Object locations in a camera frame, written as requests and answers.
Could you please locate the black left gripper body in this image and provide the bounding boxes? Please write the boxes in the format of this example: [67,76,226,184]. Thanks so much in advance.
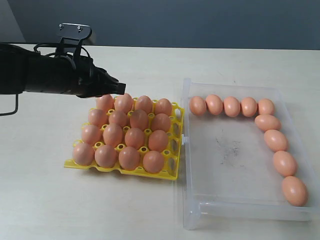
[24,56,119,98]

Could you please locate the yellow plastic egg tray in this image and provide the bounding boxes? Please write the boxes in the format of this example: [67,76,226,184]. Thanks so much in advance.
[63,99,185,181]

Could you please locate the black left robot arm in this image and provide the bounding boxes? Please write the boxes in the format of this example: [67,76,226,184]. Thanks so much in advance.
[0,43,126,98]

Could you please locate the clear plastic container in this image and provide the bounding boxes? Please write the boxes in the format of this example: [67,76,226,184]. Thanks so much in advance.
[176,78,320,230]

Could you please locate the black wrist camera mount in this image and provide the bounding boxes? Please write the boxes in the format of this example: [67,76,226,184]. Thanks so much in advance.
[55,23,96,59]

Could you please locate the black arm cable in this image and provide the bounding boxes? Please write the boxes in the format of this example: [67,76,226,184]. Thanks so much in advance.
[0,42,92,117]

